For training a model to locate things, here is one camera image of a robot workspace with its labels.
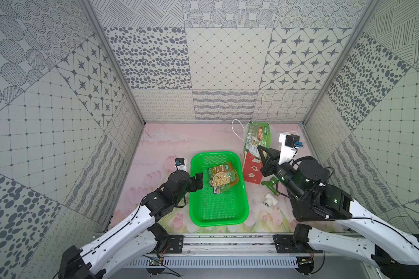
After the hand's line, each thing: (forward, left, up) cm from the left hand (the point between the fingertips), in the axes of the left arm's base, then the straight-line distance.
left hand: (194, 171), depth 77 cm
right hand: (-2, -25, +20) cm, 32 cm away
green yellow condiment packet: (+6, -13, -15) cm, 21 cm away
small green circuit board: (-32, +16, -19) cm, 41 cm away
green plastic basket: (-10, -15, -18) cm, 25 cm away
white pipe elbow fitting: (-7, -37, -16) cm, 40 cm away
